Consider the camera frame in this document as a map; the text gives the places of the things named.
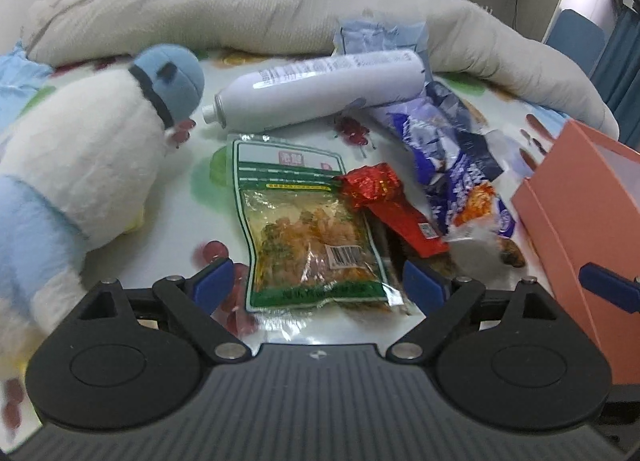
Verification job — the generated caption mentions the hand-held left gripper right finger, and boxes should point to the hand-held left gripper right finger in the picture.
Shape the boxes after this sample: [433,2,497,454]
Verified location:
[386,260,559,362]

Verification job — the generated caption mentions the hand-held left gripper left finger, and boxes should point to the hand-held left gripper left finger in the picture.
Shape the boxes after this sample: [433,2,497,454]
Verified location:
[75,257,254,362]

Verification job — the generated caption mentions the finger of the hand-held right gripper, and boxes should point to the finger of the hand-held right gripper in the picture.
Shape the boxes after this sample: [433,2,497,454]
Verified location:
[578,263,640,315]

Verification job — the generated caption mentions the pink cardboard box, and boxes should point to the pink cardboard box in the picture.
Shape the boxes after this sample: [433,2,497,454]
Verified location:
[512,118,640,388]

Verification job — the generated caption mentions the green clear snack packet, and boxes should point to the green clear snack packet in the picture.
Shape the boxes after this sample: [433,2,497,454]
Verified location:
[227,134,407,313]

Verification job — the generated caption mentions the dark brown snack packet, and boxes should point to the dark brown snack packet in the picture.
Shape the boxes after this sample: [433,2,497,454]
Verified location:
[367,214,417,318]

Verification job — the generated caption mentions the small red foil packet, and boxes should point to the small red foil packet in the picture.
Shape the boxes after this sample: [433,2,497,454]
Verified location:
[334,163,451,258]

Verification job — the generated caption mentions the blue packet with orange print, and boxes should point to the blue packet with orange print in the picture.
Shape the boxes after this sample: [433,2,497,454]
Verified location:
[439,166,527,268]

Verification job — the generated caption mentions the blue white snack packet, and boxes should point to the blue white snack packet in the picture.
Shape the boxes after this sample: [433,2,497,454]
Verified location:
[371,100,453,184]

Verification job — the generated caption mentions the dark blue crumpled wrapper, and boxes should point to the dark blue crumpled wrapper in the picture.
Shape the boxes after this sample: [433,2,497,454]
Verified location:
[424,81,505,183]

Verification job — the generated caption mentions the white blue plush duck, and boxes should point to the white blue plush duck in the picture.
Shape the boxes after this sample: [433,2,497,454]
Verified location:
[0,44,206,377]

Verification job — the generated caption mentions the dark blue curtain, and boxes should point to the dark blue curtain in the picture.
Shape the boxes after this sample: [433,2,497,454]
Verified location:
[590,1,640,148]

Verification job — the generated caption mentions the white spray can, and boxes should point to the white spray can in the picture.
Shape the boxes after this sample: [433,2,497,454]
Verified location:
[202,51,427,132]

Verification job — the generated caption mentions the blue chair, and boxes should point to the blue chair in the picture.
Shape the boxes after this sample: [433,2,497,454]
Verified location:
[545,8,609,78]

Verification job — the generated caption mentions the light blue plastic wrapper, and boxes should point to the light blue plastic wrapper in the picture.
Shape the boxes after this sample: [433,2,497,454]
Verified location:
[333,16,431,75]

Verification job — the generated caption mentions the grey duvet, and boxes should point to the grey duvet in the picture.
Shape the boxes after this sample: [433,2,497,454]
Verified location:
[22,0,621,137]

